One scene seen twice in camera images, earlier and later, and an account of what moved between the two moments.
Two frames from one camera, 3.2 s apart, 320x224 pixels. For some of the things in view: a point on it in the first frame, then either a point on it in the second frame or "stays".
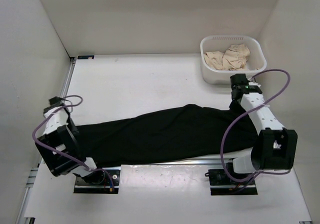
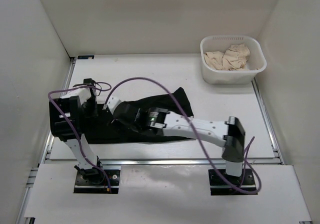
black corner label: (87, 57) stays
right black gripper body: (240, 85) to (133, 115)
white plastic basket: (223, 55) stays
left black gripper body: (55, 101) to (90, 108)
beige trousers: (233, 59) stays
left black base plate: (105, 187) stays
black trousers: (192, 131) to (99, 129)
